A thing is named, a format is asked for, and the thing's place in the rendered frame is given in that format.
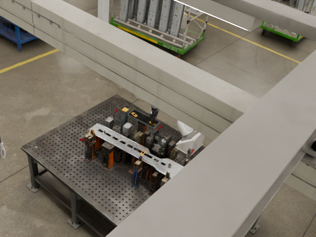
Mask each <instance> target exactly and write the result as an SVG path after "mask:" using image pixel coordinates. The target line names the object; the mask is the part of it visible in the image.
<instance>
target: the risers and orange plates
mask: <svg viewBox="0 0 316 237"><path fill-rule="evenodd" d="M113 160H114V162H116V163H119V162H120V161H121V160H122V150H121V149H120V148H118V147H116V146H115V147H114V154H113ZM150 174H151V165H149V164H147V165H146V166H145V167H144V170H143V176H142V178H143V179H145V180H146V179H148V177H149V176H150ZM164 176H165V175H164V174H162V173H160V179H159V183H160V184H161V181H162V179H163V178H164Z"/></svg>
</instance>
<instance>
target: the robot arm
mask: <svg viewBox="0 0 316 237"><path fill-rule="evenodd" d="M135 97H136V98H138V99H141V100H143V99H142V98H140V97H138V96H136V95H135ZM151 110H152V111H151V113H150V119H151V123H152V124H153V123H155V119H156V117H157V115H158V111H159V109H158V108H157V107H155V106H153V105H151ZM177 126H178V129H179V131H180V132H181V134H182V139H181V141H184V140H189V139H192V137H194V136H195V135H196V134H197V133H198V131H197V132H194V130H193V128H191V127H189V126H187V125H186V124H184V123H182V122H180V121H179V120H177Z"/></svg>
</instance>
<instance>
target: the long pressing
mask: <svg viewBox="0 0 316 237"><path fill-rule="evenodd" d="M91 129H93V130H94V132H95V135H96V136H97V137H99V138H101V139H103V140H105V141H107V142H108V143H110V144H112V145H114V146H116V147H118V148H120V149H121V150H123V151H125V152H127V153H129V154H131V155H132V156H134V157H136V158H138V159H139V156H140V152H138V151H136V150H134V148H136V149H138V150H140V151H143V150H145V151H146V152H145V153H146V154H148V155H149V156H151V157H152V158H149V157H147V156H145V155H142V156H143V162H145V163H147V164H149V165H151V166H153V167H154V168H155V169H156V170H157V171H158V172H160V173H162V174H164V175H165V176H166V173H167V171H169V172H170V178H172V177H173V176H174V175H175V174H177V173H178V172H179V171H180V170H181V169H182V168H183V167H184V166H182V165H180V164H178V163H176V162H174V161H172V160H170V159H168V158H163V159H160V158H158V157H156V156H154V155H152V154H150V151H149V149H148V148H146V147H144V146H142V145H140V144H138V143H136V142H134V141H132V140H131V139H129V138H127V137H125V136H123V135H121V134H119V133H117V132H115V131H113V130H111V129H110V128H108V127H106V126H104V125H102V124H100V123H96V124H95V125H94V126H92V127H91V128H90V129H89V130H88V131H89V132H91ZM99 129H101V130H102V131H105V132H106V133H108V134H110V135H111V136H108V135H106V134H105V133H102V132H100V131H98V130H99ZM113 137H116V138H117V139H118V140H115V139H113ZM120 141H123V142H125V143H126V144H123V143H121V142H120ZM127 145H131V146H132V147H133V148H130V147H128V146H127ZM154 159H157V160H159V161H158V162H157V161H155V160H154ZM161 163H164V164H165V166H164V165H162V164H161ZM168 164H171V168H168Z"/></svg>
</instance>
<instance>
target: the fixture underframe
mask: <svg viewBox="0 0 316 237"><path fill-rule="evenodd" d="M27 156H28V163H29V170H30V174H31V183H30V184H28V185H27V187H28V188H29V189H31V190H32V191H33V192H34V193H35V192H37V191H38V190H40V189H41V188H45V189H46V190H47V191H48V192H49V193H50V194H52V195H53V196H54V197H55V198H56V199H57V200H59V201H60V202H61V203H62V204H63V205H64V206H66V207H67V208H68V209H69V210H70V211H71V214H72V217H71V218H70V219H69V220H67V222H68V223H69V224H70V225H71V226H73V227H74V228H75V229H77V228H78V227H79V226H80V225H82V224H83V223H85V224H86V225H88V226H89V227H90V228H91V229H92V230H93V231H95V232H96V233H97V234H98V235H99V236H101V237H106V236H107V235H108V233H107V232H106V231H105V230H103V229H102V228H101V227H100V226H99V225H97V224H96V223H95V222H94V221H93V220H92V219H90V218H89V217H88V216H87V215H85V214H84V213H83V212H82V210H83V209H85V208H86V207H87V206H89V204H87V203H86V202H85V201H83V202H82V203H80V200H81V198H80V197H79V196H78V195H76V194H75V193H74V192H73V191H71V190H70V189H69V188H68V190H69V191H70V193H71V202H70V201H69V200H68V199H67V198H65V197H64V196H63V195H62V194H61V193H60V192H58V191H57V190H56V189H55V188H54V187H52V186H51V185H50V184H49V183H48V182H46V181H45V180H44V179H43V178H42V177H40V176H41V175H43V174H44V173H45V172H47V170H46V169H45V168H43V167H42V168H40V169H38V164H37V162H36V161H35V160H34V159H32V158H31V157H30V156H29V155H28V154H27ZM260 215H261V214H260ZM259 217H260V216H259ZM259 217H258V219H259ZM258 219H257V220H256V221H255V223H254V224H253V225H252V226H251V228H250V229H249V230H248V231H250V232H251V233H253V234H254V233H255V232H256V230H257V229H258V228H259V225H258V224H257V222H258ZM247 233H248V232H247ZM247 233H246V234H247ZM244 237H245V236H244Z"/></svg>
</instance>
